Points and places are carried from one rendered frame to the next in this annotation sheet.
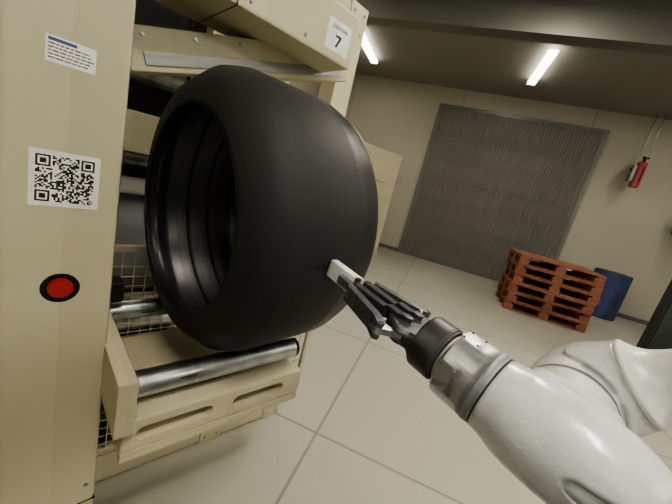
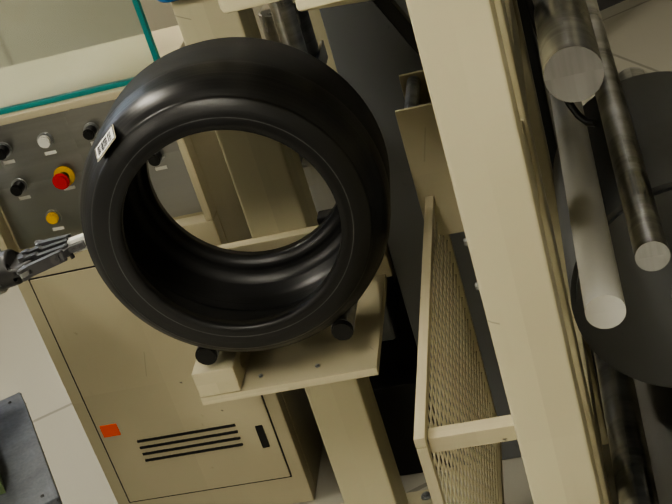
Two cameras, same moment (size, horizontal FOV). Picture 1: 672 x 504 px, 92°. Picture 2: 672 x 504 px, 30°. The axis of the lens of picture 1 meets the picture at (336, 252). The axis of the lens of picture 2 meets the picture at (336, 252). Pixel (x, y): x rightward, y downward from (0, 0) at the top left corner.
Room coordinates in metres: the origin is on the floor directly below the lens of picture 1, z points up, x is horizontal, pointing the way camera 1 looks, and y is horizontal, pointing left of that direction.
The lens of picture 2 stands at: (2.70, -0.80, 2.16)
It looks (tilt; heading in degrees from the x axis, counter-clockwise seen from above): 28 degrees down; 149
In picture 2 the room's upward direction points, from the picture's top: 17 degrees counter-clockwise
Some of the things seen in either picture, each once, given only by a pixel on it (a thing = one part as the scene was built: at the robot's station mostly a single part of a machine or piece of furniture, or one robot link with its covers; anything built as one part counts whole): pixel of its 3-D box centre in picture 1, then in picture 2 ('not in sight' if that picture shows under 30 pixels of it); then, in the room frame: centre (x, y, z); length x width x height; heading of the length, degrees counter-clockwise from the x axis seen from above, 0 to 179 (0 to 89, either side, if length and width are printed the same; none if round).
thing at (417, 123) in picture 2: not in sight; (447, 149); (0.78, 0.69, 1.05); 0.20 x 0.15 x 0.30; 136
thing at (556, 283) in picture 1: (545, 287); not in sight; (5.01, -3.33, 0.44); 1.18 x 0.81 x 0.87; 75
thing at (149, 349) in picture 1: (192, 368); (297, 335); (0.68, 0.27, 0.80); 0.37 x 0.36 x 0.02; 46
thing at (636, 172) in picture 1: (637, 171); not in sight; (6.21, -4.89, 2.65); 0.22 x 0.17 x 0.55; 74
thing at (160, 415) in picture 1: (218, 390); (230, 333); (0.58, 0.17, 0.84); 0.36 x 0.09 x 0.06; 136
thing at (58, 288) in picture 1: (60, 286); not in sight; (0.44, 0.39, 1.06); 0.03 x 0.02 x 0.03; 136
